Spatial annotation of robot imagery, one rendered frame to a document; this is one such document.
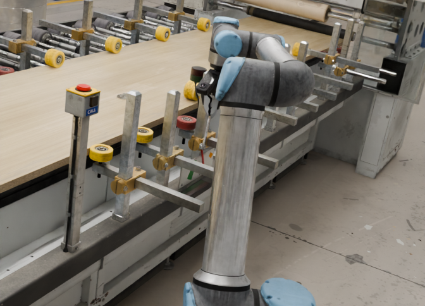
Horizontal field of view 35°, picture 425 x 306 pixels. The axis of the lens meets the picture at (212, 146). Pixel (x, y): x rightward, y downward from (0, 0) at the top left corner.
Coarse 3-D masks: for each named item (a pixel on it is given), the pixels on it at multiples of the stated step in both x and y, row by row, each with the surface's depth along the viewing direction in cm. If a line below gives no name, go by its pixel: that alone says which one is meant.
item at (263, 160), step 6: (180, 132) 272; (186, 132) 271; (192, 132) 271; (210, 138) 267; (216, 138) 268; (210, 144) 267; (216, 144) 266; (258, 156) 258; (264, 156) 259; (258, 162) 259; (264, 162) 257; (270, 162) 256; (276, 162) 256
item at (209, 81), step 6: (210, 72) 241; (216, 72) 241; (204, 78) 239; (210, 78) 239; (216, 78) 240; (198, 84) 237; (204, 84) 237; (210, 84) 237; (198, 90) 236; (204, 90) 235; (210, 90) 238
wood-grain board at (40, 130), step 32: (192, 32) 419; (288, 32) 463; (64, 64) 316; (96, 64) 324; (128, 64) 332; (160, 64) 340; (192, 64) 350; (0, 96) 265; (32, 96) 270; (64, 96) 276; (160, 96) 294; (0, 128) 235; (32, 128) 240; (64, 128) 244; (96, 128) 249; (0, 160) 212; (32, 160) 216; (64, 160) 221; (0, 192) 198
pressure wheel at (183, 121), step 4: (180, 116) 272; (184, 116) 273; (188, 116) 274; (180, 120) 268; (184, 120) 269; (188, 120) 271; (192, 120) 270; (176, 124) 270; (180, 124) 268; (184, 124) 268; (188, 124) 268; (192, 124) 269; (180, 128) 269; (184, 128) 268; (188, 128) 269; (192, 128) 270; (184, 140) 274
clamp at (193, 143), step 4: (208, 132) 271; (212, 132) 271; (192, 136) 264; (208, 136) 267; (212, 136) 270; (188, 140) 264; (192, 140) 262; (196, 140) 262; (200, 140) 263; (188, 144) 264; (192, 144) 263; (196, 144) 262; (192, 148) 263; (196, 148) 262
